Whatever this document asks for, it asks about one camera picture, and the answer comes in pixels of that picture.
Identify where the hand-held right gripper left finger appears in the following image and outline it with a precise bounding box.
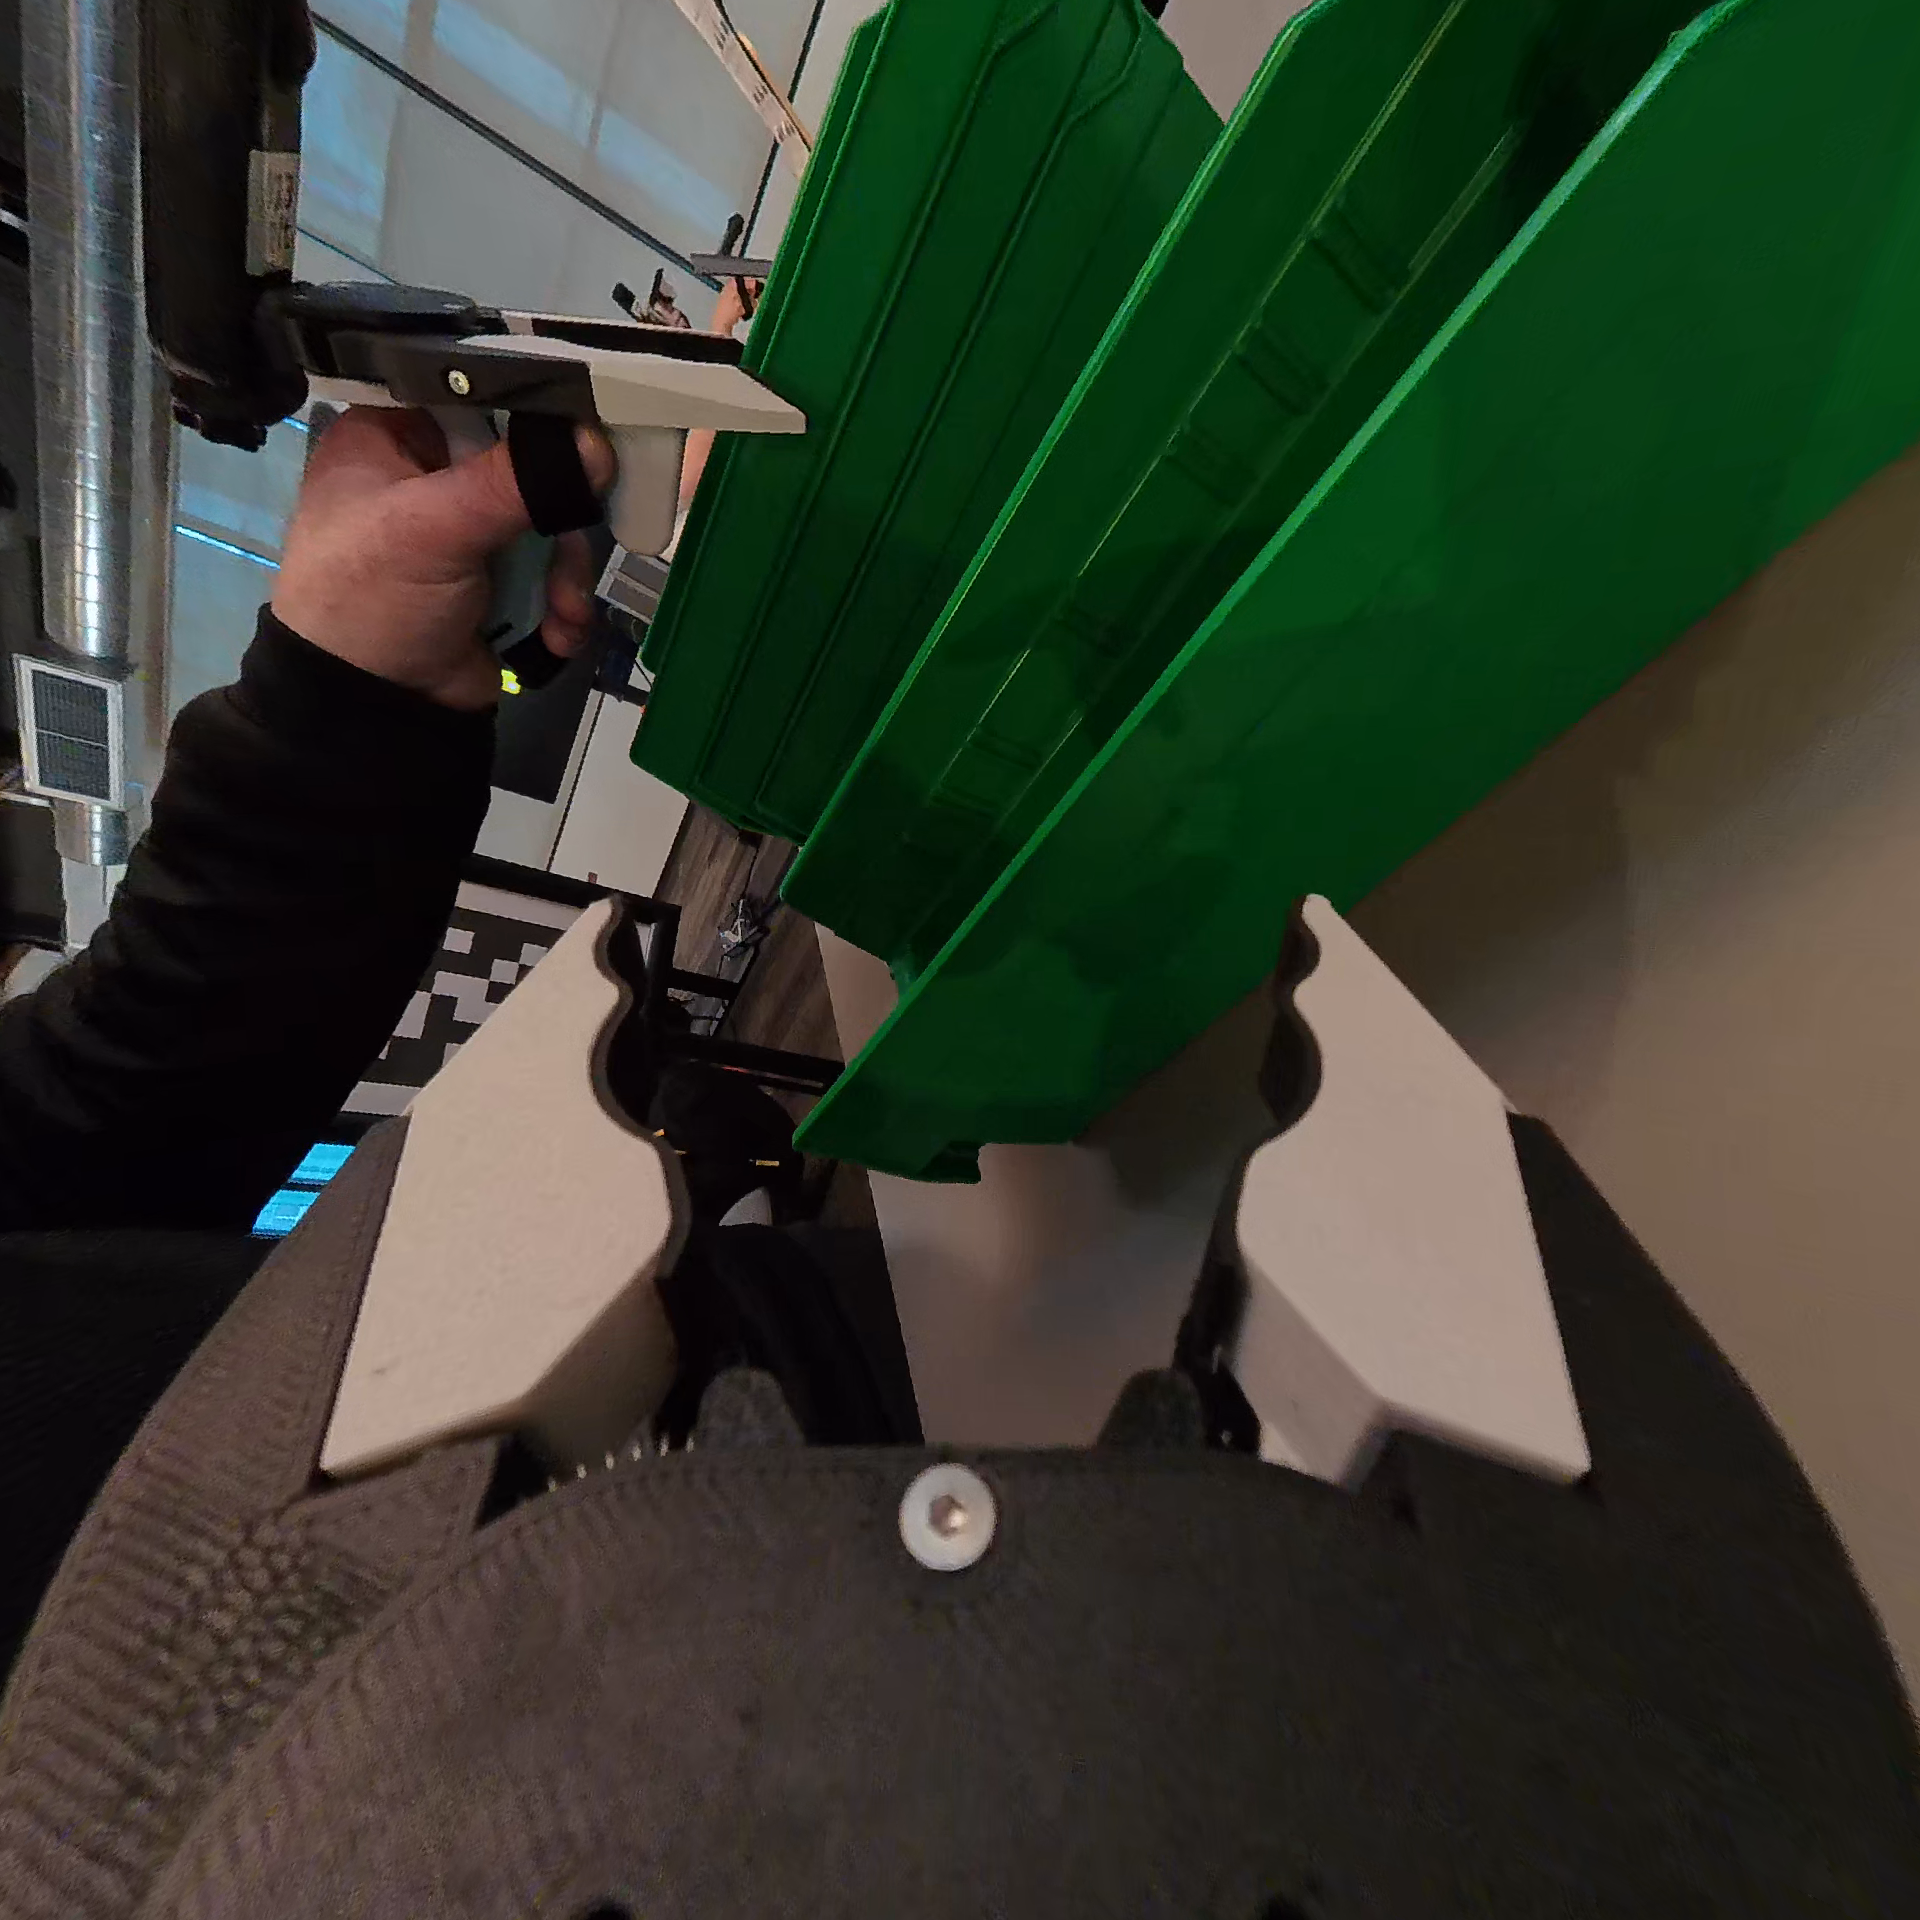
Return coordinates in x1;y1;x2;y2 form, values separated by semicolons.
320;895;693;1479

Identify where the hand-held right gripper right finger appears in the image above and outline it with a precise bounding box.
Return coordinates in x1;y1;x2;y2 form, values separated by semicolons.
1223;895;1594;1487

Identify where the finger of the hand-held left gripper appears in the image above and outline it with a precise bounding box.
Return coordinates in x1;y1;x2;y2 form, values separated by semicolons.
504;305;748;365
593;357;807;558

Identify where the green plastic bin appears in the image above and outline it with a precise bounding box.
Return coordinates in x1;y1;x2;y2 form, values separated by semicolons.
779;0;1920;1185
632;0;1226;834

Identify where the person's left forearm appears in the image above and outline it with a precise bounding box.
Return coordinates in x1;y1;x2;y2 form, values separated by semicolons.
0;604;505;1239

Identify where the person's left hand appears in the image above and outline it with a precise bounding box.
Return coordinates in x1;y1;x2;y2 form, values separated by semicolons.
276;402;620;711

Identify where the blue lit screen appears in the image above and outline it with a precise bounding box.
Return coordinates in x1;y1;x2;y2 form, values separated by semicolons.
247;1140;361;1239

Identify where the black white marker board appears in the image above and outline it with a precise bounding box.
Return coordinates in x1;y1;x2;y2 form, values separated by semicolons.
336;884;663;1120

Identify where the white vent box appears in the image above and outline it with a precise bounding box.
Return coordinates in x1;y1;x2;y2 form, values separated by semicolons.
17;652;125;805

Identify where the silver ventilation duct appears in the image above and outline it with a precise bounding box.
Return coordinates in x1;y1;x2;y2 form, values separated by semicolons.
24;0;179;662

